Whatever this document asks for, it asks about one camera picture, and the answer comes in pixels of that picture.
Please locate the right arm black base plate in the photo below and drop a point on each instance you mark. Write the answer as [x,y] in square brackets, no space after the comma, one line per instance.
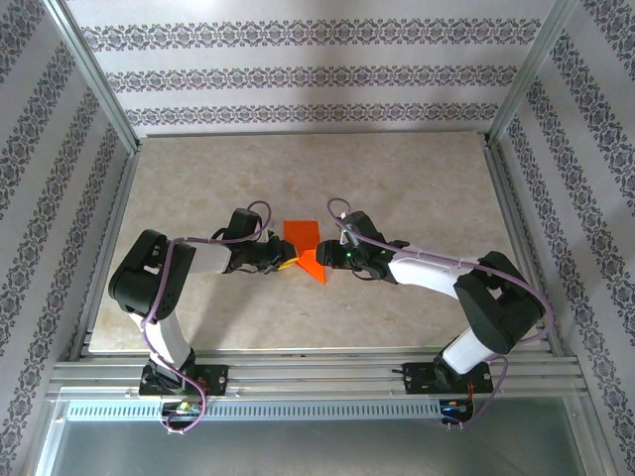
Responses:
[417,377]

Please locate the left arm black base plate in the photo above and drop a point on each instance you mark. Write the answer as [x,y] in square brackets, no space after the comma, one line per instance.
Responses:
[215,379]

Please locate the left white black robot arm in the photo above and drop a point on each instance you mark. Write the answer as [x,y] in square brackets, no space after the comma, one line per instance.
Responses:
[149,277]

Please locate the thin aluminium frame rail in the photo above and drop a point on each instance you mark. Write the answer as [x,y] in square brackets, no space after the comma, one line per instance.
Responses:
[317,134]

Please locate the aluminium frame post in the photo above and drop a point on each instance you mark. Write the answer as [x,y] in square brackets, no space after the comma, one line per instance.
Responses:
[100,89]
[528,74]

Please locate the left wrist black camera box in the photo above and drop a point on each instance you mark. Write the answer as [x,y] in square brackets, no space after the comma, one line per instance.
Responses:
[245,224]

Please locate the orange paper sheet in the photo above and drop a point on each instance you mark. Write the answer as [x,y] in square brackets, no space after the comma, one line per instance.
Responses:
[302,233]

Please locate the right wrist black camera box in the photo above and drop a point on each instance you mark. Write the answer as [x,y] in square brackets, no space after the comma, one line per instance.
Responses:
[362,228]

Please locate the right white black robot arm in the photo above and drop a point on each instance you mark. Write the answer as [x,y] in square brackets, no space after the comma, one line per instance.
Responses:
[496,307]

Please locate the wide aluminium base rail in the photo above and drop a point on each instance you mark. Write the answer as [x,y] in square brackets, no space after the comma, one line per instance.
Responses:
[317,377]

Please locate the small electronics board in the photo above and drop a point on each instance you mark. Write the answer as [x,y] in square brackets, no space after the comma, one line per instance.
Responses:
[183,408]
[454,407]

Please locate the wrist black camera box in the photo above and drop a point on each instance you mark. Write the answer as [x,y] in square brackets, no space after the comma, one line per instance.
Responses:
[362,228]
[245,224]

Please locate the grey metal sheet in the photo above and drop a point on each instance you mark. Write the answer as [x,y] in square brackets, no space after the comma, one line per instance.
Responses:
[317,446]

